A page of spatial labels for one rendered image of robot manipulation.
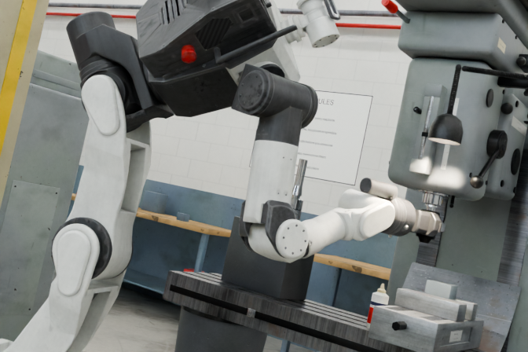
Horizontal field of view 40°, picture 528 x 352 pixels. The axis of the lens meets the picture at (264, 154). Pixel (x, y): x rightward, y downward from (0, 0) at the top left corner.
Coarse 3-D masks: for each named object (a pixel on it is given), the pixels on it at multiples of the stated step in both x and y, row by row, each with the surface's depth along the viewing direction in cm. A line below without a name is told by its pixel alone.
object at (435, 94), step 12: (432, 84) 167; (432, 96) 167; (444, 96) 168; (432, 108) 167; (420, 120) 168; (432, 120) 166; (420, 132) 167; (420, 144) 167; (432, 144) 166; (420, 156) 166; (432, 156) 167; (420, 168) 165
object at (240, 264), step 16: (240, 240) 202; (240, 256) 201; (256, 256) 198; (224, 272) 204; (240, 272) 200; (256, 272) 197; (272, 272) 193; (288, 272) 192; (304, 272) 197; (256, 288) 196; (272, 288) 192; (288, 288) 193; (304, 288) 198
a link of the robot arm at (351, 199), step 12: (372, 180) 158; (348, 192) 163; (360, 192) 162; (372, 192) 158; (384, 192) 160; (396, 192) 163; (348, 204) 161; (360, 204) 158; (396, 204) 162; (396, 216) 161; (396, 228) 162
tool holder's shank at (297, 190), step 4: (300, 160) 200; (304, 160) 200; (300, 164) 200; (304, 164) 200; (300, 168) 200; (304, 168) 200; (300, 172) 200; (304, 172) 200; (296, 176) 200; (300, 176) 200; (304, 176) 200; (296, 180) 200; (300, 180) 200; (296, 184) 200; (300, 184) 200; (296, 188) 199; (300, 188) 200; (292, 192) 200; (296, 192) 199; (300, 192) 199; (292, 196) 200; (296, 196) 199
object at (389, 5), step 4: (384, 0) 162; (388, 0) 162; (384, 4) 163; (388, 4) 163; (392, 4) 164; (388, 8) 164; (392, 8) 164; (396, 8) 165; (392, 12) 166; (396, 12) 167; (400, 12) 169; (400, 16) 170; (404, 16) 171; (404, 20) 172; (408, 20) 173
